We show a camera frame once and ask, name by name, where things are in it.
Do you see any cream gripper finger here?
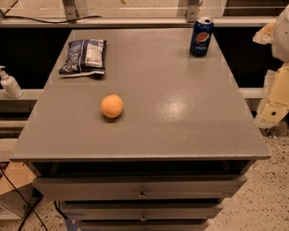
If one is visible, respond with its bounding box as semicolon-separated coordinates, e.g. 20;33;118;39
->
252;21;276;45
255;64;289;129

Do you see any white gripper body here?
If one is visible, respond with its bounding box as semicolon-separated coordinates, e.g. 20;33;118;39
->
272;4;289;63

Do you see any blue pepsi can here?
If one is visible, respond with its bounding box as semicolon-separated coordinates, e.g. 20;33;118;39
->
190;17;214;57

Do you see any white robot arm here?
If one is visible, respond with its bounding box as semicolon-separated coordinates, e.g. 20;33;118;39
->
252;4;289;129

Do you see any blue chip bag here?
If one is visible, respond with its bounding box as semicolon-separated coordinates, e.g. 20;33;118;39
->
59;39;107;77

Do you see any grey drawer cabinet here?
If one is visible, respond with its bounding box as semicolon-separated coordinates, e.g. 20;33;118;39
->
12;28;270;231

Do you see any orange fruit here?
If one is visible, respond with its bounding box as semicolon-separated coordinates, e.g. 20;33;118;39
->
100;94;123;118

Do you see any white pump dispenser bottle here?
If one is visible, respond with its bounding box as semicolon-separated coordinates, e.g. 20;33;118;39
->
0;65;23;99

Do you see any cardboard box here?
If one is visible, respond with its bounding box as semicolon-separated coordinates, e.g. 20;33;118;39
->
0;162;36;220

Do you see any grey metal bracket right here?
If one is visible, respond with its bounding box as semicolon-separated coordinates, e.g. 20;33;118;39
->
176;0;202;22

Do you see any grey metal bracket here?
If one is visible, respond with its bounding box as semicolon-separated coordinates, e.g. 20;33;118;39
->
176;0;202;22
62;0;90;21

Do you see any grey metal bracket left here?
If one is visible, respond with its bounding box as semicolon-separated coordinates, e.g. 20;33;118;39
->
62;0;90;21

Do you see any black cable on ledge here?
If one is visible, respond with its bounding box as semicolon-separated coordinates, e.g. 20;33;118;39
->
3;13;103;25

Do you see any black cable on floor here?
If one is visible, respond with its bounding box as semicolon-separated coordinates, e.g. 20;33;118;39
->
0;149;51;231

